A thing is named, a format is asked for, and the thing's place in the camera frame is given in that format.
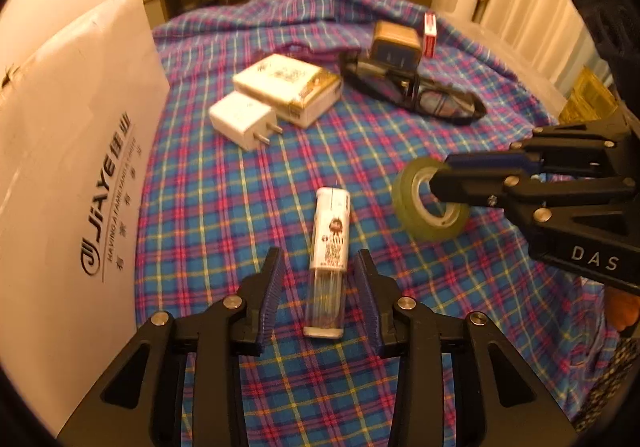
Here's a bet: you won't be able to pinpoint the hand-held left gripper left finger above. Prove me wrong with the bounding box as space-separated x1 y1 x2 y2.
56 247 286 447

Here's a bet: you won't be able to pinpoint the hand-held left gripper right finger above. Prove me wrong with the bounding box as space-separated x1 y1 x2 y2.
352 249 581 447

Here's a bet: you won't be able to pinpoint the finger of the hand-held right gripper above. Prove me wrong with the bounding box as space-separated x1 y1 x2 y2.
444 113 633 175
430 172 640 239

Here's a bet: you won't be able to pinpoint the clear tape roll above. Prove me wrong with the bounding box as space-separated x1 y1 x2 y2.
391 158 471 243

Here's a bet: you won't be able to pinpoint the white lighter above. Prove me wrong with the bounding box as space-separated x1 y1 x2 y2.
302 187 351 339

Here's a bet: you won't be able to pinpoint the black eyeglasses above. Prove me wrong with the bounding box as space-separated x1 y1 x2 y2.
339 52 488 126

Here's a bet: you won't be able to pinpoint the gold tin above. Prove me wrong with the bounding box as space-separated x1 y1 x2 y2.
369 20 420 74

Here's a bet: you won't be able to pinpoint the white charger plug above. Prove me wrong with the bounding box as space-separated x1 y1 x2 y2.
208 92 285 151

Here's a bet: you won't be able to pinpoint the white and gold carton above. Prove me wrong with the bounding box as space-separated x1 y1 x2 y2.
233 54 344 129

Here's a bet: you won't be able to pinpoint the white cardboard box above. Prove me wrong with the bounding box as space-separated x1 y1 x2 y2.
0 0 172 438

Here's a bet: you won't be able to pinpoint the person's right forearm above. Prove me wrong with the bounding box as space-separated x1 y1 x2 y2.
604 286 640 333

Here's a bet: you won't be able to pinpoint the plaid cloth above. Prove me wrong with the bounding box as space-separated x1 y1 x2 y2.
132 0 616 447

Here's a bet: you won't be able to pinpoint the gold patterned box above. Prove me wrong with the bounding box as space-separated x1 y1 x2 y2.
559 67 613 125

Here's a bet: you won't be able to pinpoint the person's patterned clothing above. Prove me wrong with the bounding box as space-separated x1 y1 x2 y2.
570 322 640 433

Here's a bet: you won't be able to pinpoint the small red and white box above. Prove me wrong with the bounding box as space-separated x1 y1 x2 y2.
421 12 438 59

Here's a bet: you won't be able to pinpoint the white curtain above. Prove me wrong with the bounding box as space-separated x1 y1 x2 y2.
427 0 601 95

